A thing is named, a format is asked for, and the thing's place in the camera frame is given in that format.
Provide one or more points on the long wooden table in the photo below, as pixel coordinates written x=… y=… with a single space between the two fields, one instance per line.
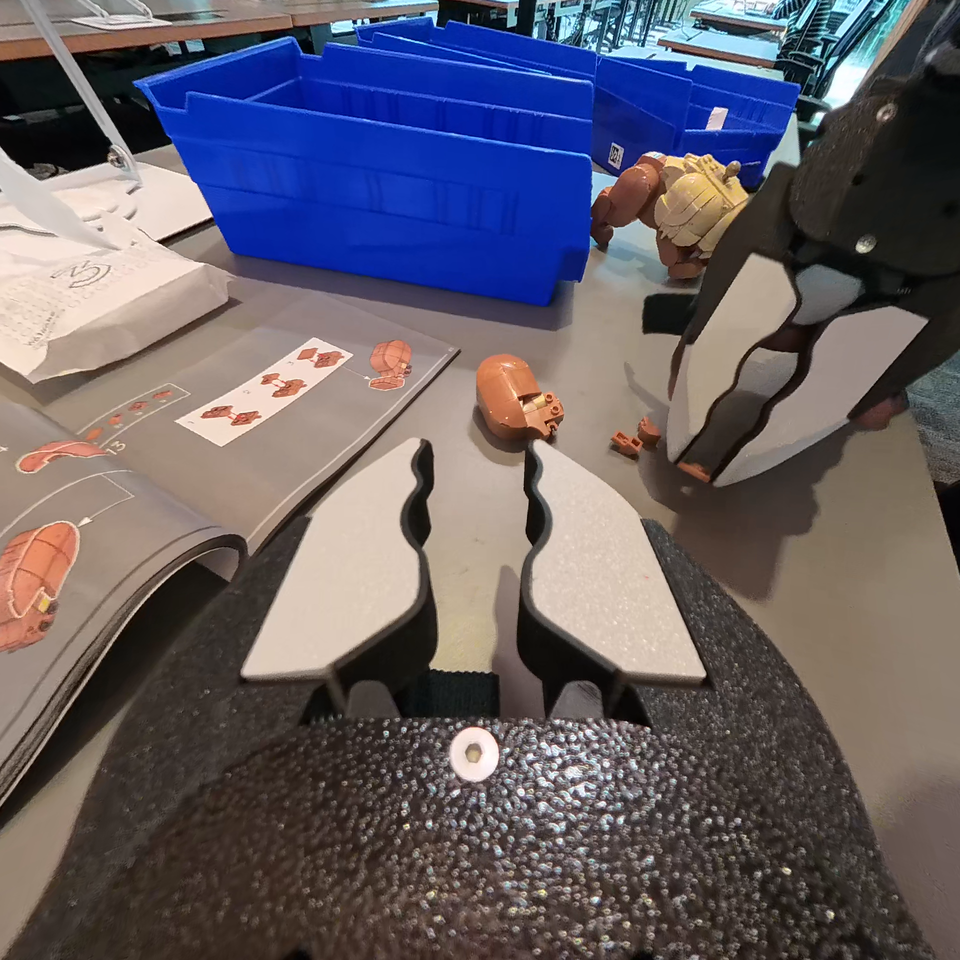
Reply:
x=150 y=27

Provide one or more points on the grey instruction booklet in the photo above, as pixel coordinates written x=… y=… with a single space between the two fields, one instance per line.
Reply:
x=150 y=450

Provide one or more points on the small brown brick plate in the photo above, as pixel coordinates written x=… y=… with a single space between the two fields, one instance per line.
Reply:
x=627 y=443

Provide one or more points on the small brown brick piece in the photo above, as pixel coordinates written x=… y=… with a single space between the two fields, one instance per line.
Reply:
x=693 y=470
x=648 y=431

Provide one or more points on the large blue storage bin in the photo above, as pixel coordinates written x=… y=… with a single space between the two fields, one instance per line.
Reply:
x=375 y=210

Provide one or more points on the grey desk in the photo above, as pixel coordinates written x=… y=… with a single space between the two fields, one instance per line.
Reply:
x=840 y=570

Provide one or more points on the round brown brick assembly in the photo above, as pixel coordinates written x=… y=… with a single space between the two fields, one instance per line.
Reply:
x=518 y=398

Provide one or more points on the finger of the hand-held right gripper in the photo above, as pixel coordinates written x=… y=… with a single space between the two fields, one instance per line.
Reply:
x=728 y=338
x=840 y=375

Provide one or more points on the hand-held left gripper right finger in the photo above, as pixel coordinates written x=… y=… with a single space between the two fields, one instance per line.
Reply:
x=615 y=585

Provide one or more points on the brown and tan brick assembly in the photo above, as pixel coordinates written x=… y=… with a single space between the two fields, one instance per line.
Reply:
x=675 y=203

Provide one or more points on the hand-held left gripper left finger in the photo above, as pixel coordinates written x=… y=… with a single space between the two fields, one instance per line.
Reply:
x=345 y=585

